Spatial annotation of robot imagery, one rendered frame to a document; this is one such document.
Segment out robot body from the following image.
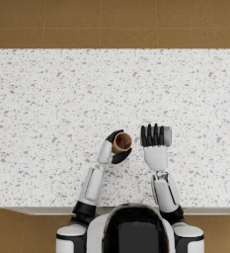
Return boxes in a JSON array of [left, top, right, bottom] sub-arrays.
[[86, 202, 177, 253]]

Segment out brown paper cup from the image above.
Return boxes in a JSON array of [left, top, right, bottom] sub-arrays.
[[111, 131, 133, 155]]

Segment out grey cup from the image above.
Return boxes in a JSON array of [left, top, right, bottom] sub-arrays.
[[139, 126, 173, 147]]

